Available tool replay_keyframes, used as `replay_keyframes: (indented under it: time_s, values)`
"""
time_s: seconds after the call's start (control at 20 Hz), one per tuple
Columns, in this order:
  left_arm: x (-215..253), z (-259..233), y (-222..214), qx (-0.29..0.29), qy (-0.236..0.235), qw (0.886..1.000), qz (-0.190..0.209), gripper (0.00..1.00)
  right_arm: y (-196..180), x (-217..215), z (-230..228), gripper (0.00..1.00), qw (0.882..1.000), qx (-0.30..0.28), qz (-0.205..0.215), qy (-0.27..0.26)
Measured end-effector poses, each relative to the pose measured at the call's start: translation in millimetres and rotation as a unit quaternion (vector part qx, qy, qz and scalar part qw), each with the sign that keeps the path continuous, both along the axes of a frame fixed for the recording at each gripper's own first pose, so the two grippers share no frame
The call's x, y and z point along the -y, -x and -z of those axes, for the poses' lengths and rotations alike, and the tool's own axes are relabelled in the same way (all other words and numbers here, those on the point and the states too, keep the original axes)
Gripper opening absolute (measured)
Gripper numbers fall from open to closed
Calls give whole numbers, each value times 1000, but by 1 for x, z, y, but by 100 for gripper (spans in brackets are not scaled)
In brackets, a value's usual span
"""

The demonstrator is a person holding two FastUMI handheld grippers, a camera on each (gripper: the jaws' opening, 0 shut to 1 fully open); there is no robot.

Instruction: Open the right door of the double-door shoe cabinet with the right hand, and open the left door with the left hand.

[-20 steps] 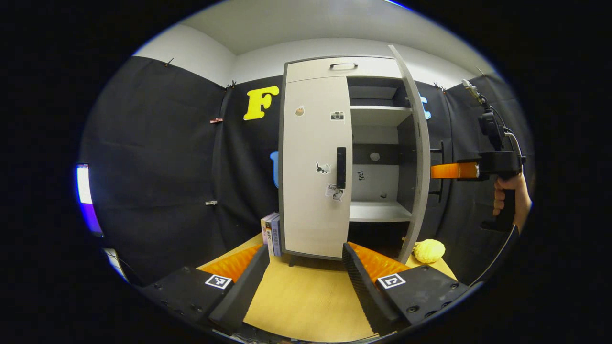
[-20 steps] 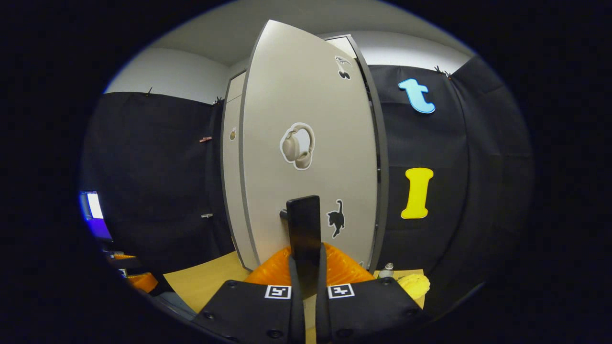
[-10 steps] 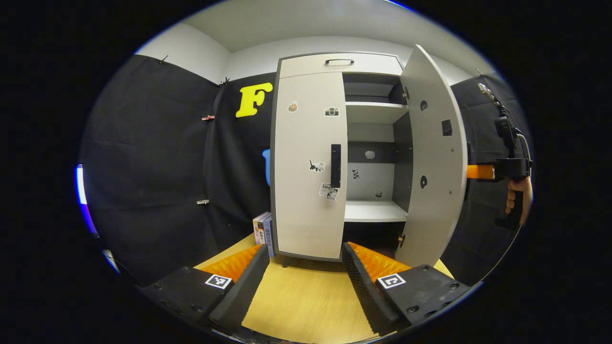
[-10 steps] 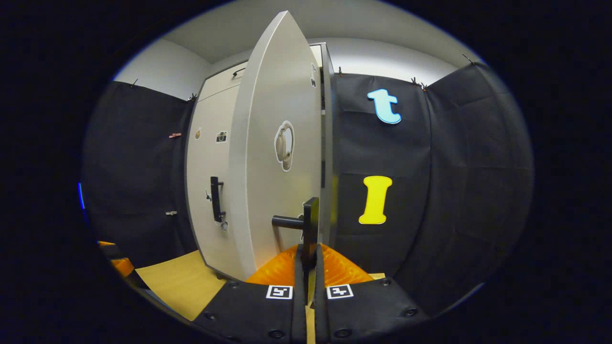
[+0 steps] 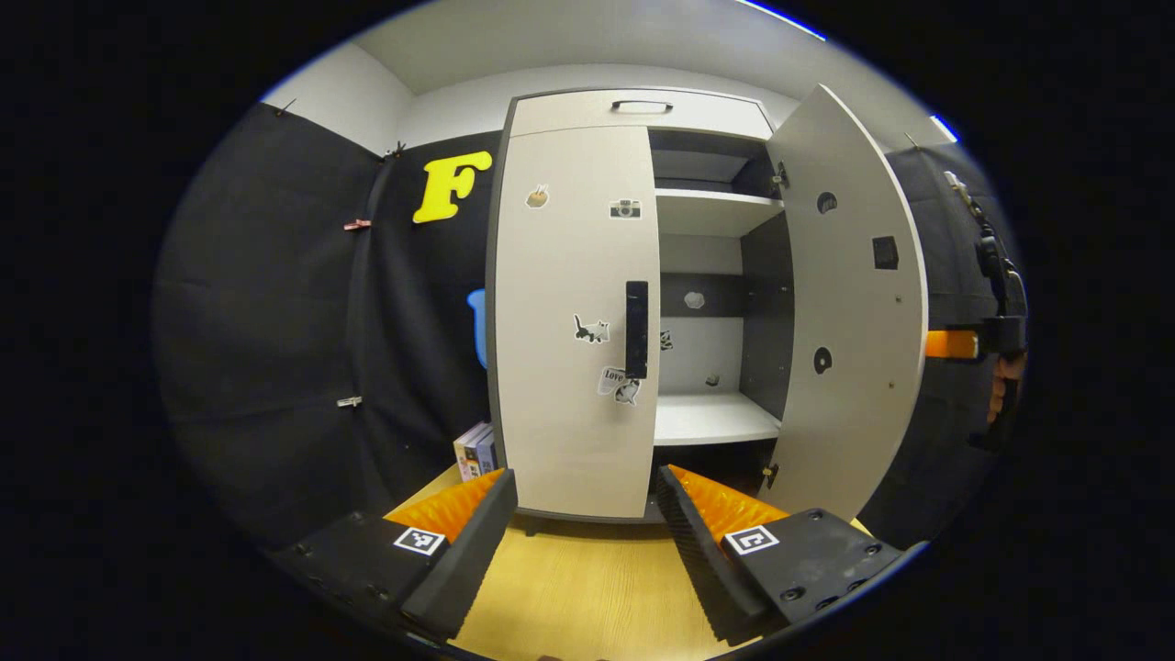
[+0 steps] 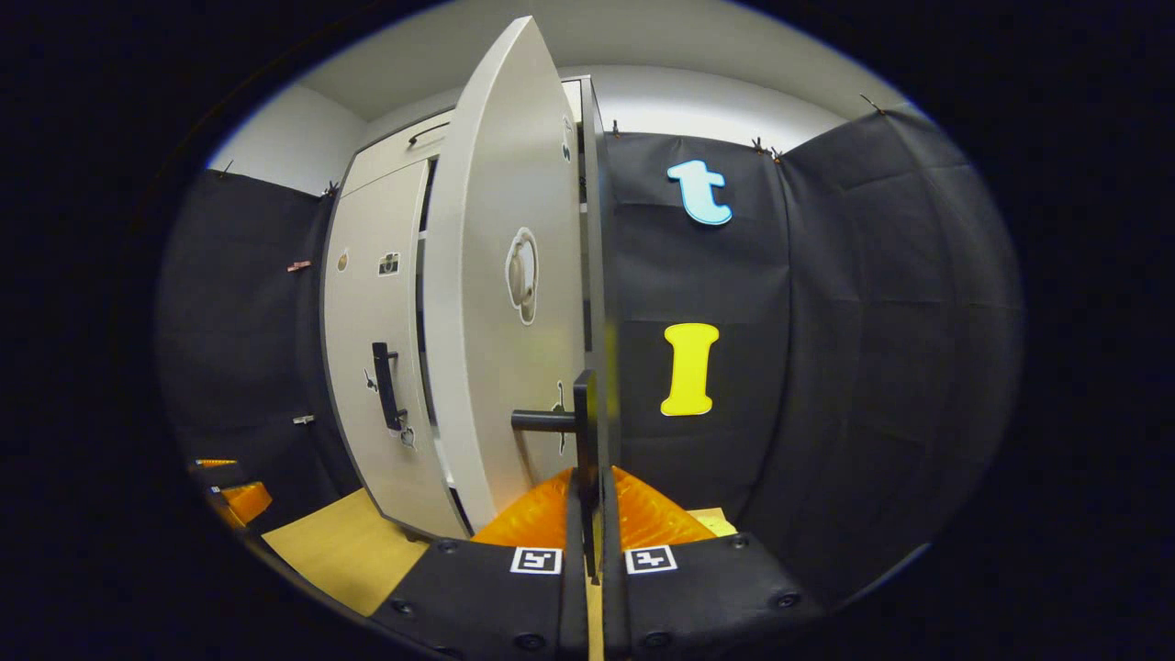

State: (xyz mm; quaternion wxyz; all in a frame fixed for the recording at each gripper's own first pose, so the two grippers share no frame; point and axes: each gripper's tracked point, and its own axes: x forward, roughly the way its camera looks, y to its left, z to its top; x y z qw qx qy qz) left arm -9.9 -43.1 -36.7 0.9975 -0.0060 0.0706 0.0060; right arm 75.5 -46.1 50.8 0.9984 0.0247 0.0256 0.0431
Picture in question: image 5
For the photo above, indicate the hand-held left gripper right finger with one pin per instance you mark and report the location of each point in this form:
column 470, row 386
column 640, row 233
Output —
column 702, row 560

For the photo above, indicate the beige cabinet drawer front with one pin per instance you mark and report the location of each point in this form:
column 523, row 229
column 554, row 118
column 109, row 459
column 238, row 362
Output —
column 551, row 115

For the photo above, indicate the blue paper box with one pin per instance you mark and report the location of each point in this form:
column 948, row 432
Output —
column 486, row 450

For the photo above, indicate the cabinet door with camera sticker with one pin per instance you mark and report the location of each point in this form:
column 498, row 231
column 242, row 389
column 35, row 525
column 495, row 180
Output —
column 560, row 413

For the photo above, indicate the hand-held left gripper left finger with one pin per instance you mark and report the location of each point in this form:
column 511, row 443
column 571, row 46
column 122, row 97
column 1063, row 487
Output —
column 473, row 560

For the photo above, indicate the cabinet door with headphone sticker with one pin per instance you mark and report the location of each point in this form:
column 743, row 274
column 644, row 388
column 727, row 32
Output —
column 854, row 413

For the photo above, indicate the black backdrop cloth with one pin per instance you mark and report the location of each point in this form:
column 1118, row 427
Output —
column 275, row 321

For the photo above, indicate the beige double-door shoe cabinet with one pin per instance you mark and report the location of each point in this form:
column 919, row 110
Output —
column 766, row 321

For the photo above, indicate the short ceiling light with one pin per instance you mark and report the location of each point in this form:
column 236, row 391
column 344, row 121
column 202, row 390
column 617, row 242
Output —
column 944, row 128

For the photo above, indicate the white paper box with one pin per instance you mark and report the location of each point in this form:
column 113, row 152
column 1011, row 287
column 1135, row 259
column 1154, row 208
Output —
column 465, row 454

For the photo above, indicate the white cabinet shelf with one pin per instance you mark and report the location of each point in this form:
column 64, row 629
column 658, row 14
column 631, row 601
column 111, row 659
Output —
column 707, row 216
column 707, row 422

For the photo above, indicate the metal door hinge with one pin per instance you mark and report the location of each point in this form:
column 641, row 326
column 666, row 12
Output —
column 780, row 174
column 769, row 476

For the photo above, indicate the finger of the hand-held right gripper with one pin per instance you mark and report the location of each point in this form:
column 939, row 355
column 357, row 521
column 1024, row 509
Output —
column 950, row 344

